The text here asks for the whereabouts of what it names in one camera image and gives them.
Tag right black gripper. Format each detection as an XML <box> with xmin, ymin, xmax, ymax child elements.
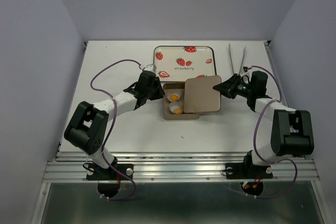
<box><xmin>212</xmin><ymin>72</ymin><xmax>253</xmax><ymax>99</ymax></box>

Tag orange cookie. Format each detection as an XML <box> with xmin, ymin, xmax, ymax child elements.
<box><xmin>168</xmin><ymin>93</ymin><xmax>180</xmax><ymax>102</ymax></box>
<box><xmin>173</xmin><ymin>108</ymin><xmax>183</xmax><ymax>114</ymax></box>

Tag gold tin lid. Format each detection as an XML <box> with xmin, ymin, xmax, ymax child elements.
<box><xmin>183</xmin><ymin>76</ymin><xmax>222</xmax><ymax>113</ymax></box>

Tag metal serving tongs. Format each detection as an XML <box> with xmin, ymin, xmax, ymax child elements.
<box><xmin>228</xmin><ymin>44</ymin><xmax>246</xmax><ymax>74</ymax></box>

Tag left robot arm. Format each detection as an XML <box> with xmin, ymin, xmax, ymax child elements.
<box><xmin>64</xmin><ymin>70</ymin><xmax>164</xmax><ymax>179</ymax></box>

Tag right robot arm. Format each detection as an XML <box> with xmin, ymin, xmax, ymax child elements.
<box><xmin>213</xmin><ymin>67</ymin><xmax>314</xmax><ymax>179</ymax></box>

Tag gold square tin box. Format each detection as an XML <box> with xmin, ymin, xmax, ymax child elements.
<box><xmin>162</xmin><ymin>82</ymin><xmax>200</xmax><ymax>121</ymax></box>

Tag strawberry pattern tray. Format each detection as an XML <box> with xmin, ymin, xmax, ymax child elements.
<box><xmin>153</xmin><ymin>46</ymin><xmax>216</xmax><ymax>82</ymax></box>

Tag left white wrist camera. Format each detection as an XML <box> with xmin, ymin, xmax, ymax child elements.
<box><xmin>142</xmin><ymin>63</ymin><xmax>156</xmax><ymax>73</ymax></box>

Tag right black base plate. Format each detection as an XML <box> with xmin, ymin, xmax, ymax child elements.
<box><xmin>222</xmin><ymin>163</ymin><xmax>273</xmax><ymax>197</ymax></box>

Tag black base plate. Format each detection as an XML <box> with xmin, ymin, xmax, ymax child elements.
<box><xmin>82</xmin><ymin>163</ymin><xmax>134</xmax><ymax>200</ymax></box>
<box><xmin>222</xmin><ymin>163</ymin><xmax>273</xmax><ymax>197</ymax></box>

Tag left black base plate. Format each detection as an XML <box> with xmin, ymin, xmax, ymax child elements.
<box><xmin>82</xmin><ymin>163</ymin><xmax>134</xmax><ymax>200</ymax></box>

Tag aluminium rail frame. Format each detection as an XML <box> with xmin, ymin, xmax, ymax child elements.
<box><xmin>30</xmin><ymin>39</ymin><xmax>331</xmax><ymax>224</ymax></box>

